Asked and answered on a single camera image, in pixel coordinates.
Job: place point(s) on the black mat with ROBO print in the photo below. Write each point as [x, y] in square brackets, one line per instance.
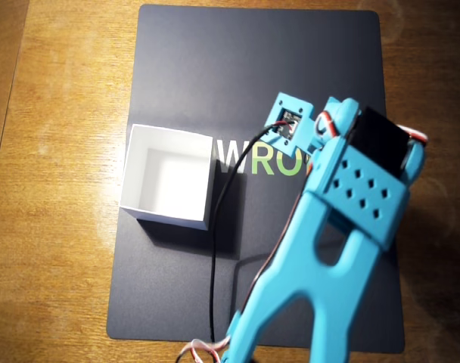
[252, 56]

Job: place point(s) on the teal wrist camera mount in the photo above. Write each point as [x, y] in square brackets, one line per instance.
[281, 109]

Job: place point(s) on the white cardboard box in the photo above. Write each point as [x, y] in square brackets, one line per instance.
[165, 140]

